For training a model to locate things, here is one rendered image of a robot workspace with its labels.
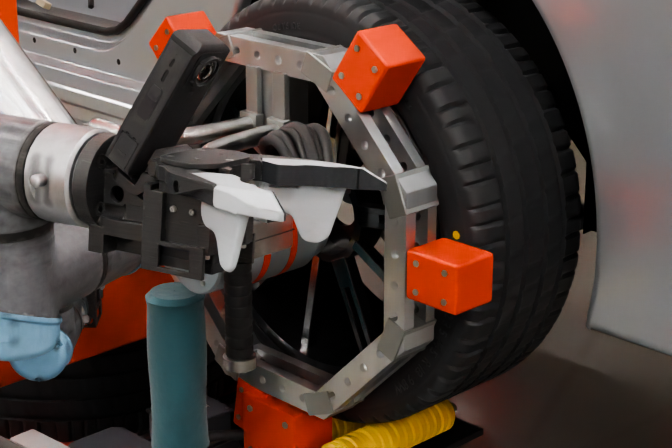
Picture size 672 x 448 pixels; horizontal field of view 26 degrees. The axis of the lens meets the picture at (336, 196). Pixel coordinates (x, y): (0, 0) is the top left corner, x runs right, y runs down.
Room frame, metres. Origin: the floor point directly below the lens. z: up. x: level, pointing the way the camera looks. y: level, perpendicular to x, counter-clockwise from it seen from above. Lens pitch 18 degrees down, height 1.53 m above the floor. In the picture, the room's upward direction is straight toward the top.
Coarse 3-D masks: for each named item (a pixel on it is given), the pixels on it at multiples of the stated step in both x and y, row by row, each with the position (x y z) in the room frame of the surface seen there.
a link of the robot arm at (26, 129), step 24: (0, 120) 1.06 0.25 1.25; (24, 120) 1.06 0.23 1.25; (0, 144) 1.04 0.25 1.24; (24, 144) 1.03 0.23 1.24; (0, 168) 1.03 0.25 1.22; (24, 168) 1.03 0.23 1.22; (0, 192) 1.03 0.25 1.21; (24, 192) 1.03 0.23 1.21; (0, 216) 1.04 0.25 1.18; (24, 216) 1.04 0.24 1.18
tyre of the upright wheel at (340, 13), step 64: (320, 0) 2.05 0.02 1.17; (384, 0) 2.05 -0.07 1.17; (448, 0) 2.12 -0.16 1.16; (448, 64) 1.95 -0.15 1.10; (512, 64) 2.03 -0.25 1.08; (448, 128) 1.87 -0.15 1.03; (512, 128) 1.93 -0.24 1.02; (448, 192) 1.86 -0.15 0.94; (512, 192) 1.88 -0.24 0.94; (576, 192) 1.98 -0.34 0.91; (512, 256) 1.87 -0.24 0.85; (576, 256) 1.97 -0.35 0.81; (448, 320) 1.86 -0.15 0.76; (512, 320) 1.91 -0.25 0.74; (384, 384) 1.95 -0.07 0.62; (448, 384) 1.88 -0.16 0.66
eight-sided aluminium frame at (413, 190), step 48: (240, 48) 2.04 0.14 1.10; (288, 48) 1.97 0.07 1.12; (336, 48) 1.97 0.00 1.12; (336, 96) 1.90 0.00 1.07; (384, 144) 1.85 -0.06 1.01; (384, 192) 1.83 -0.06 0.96; (432, 192) 1.84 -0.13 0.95; (384, 240) 1.84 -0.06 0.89; (432, 240) 1.84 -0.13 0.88; (384, 288) 1.83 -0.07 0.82; (384, 336) 1.83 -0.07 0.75; (432, 336) 1.85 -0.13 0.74; (288, 384) 1.97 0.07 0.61; (336, 384) 1.90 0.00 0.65
